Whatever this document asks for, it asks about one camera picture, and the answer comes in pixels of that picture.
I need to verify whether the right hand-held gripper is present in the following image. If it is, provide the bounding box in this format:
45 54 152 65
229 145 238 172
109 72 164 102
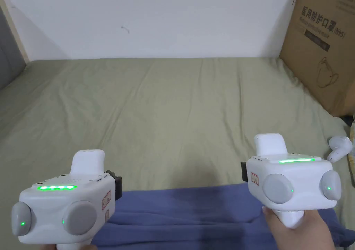
241 133 342 230

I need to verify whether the white hand controller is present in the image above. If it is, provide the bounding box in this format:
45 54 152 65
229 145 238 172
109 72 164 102
327 136 353 162

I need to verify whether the dark blue shirt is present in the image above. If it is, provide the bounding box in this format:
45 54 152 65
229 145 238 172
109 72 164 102
91 184 342 250

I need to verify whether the person's right hand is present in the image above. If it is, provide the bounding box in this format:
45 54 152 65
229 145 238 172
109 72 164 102
262 205 338 250

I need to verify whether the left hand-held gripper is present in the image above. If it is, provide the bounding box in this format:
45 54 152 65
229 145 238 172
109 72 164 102
11 149 123 250

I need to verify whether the grey padded headboard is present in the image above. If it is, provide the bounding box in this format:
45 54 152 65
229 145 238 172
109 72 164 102
0 0 32 92

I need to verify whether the brown cardboard carton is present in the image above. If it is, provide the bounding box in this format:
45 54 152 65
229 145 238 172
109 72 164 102
278 0 355 117

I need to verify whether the bed with pale green sheet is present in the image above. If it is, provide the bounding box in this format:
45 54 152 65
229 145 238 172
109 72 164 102
0 56 355 250

